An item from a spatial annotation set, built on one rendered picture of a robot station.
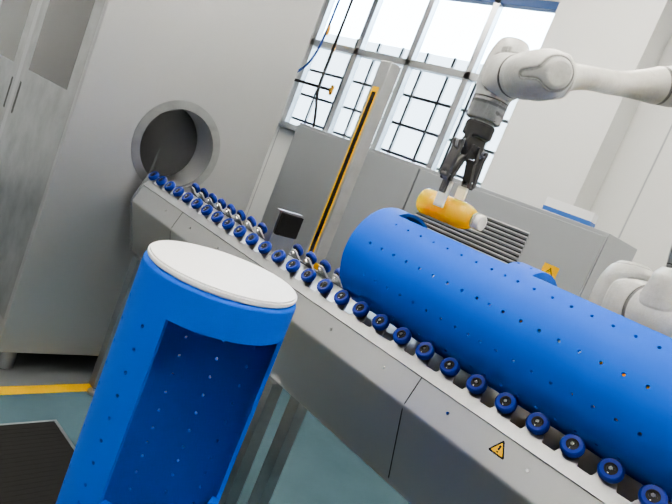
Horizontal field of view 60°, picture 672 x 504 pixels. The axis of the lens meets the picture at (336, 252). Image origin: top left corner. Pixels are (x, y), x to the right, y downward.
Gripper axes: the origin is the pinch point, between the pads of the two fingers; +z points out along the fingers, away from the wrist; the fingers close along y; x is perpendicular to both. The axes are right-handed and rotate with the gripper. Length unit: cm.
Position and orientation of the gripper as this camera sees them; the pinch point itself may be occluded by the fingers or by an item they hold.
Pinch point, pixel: (450, 198)
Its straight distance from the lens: 153.1
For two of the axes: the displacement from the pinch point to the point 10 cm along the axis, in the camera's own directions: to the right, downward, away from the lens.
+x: -6.3, -3.5, 6.9
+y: 6.8, 1.6, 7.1
